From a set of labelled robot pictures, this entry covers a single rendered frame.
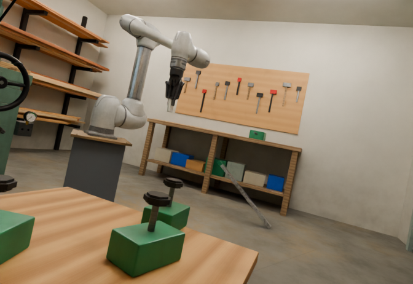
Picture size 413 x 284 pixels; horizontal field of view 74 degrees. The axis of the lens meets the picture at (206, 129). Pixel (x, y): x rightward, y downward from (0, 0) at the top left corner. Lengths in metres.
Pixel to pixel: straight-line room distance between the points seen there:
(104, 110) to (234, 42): 3.17
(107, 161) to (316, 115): 3.12
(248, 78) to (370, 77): 1.66
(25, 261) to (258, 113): 3.93
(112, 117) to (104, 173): 0.35
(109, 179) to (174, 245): 1.35
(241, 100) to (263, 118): 0.45
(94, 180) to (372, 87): 3.65
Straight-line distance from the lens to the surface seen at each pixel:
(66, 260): 0.50
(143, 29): 1.84
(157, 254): 0.49
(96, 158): 1.79
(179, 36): 1.56
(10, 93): 1.91
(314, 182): 4.17
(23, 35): 4.37
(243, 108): 4.29
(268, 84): 4.30
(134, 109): 1.96
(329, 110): 4.22
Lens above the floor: 0.75
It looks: 2 degrees up
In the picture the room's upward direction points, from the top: 12 degrees clockwise
